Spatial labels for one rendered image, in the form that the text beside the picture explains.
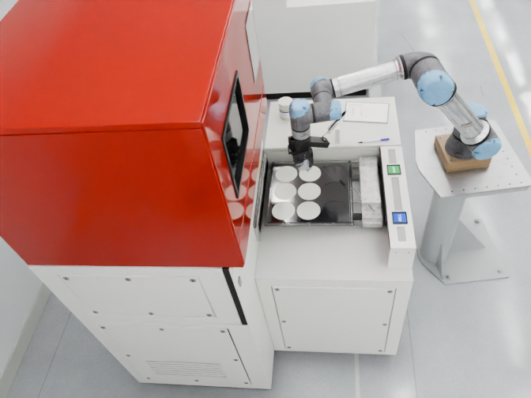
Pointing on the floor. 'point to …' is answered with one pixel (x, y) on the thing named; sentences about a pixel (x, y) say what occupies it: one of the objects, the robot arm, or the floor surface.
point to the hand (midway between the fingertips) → (308, 167)
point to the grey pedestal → (457, 245)
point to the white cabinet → (335, 315)
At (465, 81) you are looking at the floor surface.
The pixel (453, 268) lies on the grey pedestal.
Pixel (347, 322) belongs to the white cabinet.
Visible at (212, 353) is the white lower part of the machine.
